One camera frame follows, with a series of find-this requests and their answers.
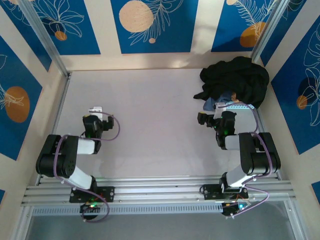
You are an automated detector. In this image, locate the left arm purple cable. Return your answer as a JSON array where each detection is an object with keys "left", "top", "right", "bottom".
[{"left": 53, "top": 134, "right": 111, "bottom": 223}]

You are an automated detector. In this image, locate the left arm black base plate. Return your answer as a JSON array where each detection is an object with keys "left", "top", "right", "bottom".
[{"left": 69, "top": 186, "right": 115, "bottom": 203}]

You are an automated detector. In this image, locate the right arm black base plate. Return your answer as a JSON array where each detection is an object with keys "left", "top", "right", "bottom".
[{"left": 201, "top": 183, "right": 250, "bottom": 201}]

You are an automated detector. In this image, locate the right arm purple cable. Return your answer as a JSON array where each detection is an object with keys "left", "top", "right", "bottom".
[{"left": 224, "top": 133, "right": 275, "bottom": 218}]

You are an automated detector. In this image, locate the black t-shirt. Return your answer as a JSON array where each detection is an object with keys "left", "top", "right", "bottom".
[{"left": 193, "top": 56, "right": 271, "bottom": 110}]

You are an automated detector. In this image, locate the left wrist purple cable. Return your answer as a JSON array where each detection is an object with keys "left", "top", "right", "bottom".
[{"left": 96, "top": 112, "right": 123, "bottom": 143}]

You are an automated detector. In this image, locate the right wrist purple cable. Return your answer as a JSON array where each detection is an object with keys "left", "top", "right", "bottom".
[{"left": 219, "top": 101, "right": 260, "bottom": 137}]

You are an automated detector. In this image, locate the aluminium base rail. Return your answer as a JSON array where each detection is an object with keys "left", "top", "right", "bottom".
[{"left": 21, "top": 175, "right": 297, "bottom": 207}]

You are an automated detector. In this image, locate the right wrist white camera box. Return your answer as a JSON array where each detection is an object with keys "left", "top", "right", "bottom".
[{"left": 213, "top": 101, "right": 227, "bottom": 120}]

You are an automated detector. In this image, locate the blue t-shirt with print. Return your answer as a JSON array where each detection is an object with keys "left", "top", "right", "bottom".
[{"left": 202, "top": 90, "right": 238, "bottom": 112}]

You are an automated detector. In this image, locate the wrist purple cable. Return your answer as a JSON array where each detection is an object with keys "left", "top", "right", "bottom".
[
  {"left": 96, "top": 112, "right": 123, "bottom": 143},
  {"left": 219, "top": 101, "right": 260, "bottom": 137}
]

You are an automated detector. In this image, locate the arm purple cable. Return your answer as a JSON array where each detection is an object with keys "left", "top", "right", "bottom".
[
  {"left": 53, "top": 134, "right": 111, "bottom": 223},
  {"left": 224, "top": 133, "right": 275, "bottom": 218}
]

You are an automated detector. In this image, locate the aluminium frame post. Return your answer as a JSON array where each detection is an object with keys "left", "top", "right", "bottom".
[
  {"left": 250, "top": 0, "right": 294, "bottom": 64},
  {"left": 18, "top": 0, "right": 73, "bottom": 78}
]

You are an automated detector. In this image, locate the light blue slotted strip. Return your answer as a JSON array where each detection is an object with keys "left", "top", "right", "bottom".
[{"left": 223, "top": 102, "right": 257, "bottom": 110}]

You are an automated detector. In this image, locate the grey slotted cable duct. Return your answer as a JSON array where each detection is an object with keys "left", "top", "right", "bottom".
[{"left": 32, "top": 203, "right": 225, "bottom": 216}]

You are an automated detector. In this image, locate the blue floral wall poster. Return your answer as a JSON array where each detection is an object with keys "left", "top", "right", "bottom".
[
  {"left": 0, "top": 36, "right": 44, "bottom": 161},
  {"left": 259, "top": 0, "right": 308, "bottom": 67},
  {"left": 0, "top": 0, "right": 53, "bottom": 73},
  {"left": 270, "top": 23, "right": 320, "bottom": 155},
  {"left": 211, "top": 0, "right": 280, "bottom": 53},
  {"left": 24, "top": 0, "right": 101, "bottom": 56},
  {"left": 110, "top": 0, "right": 199, "bottom": 54}
]

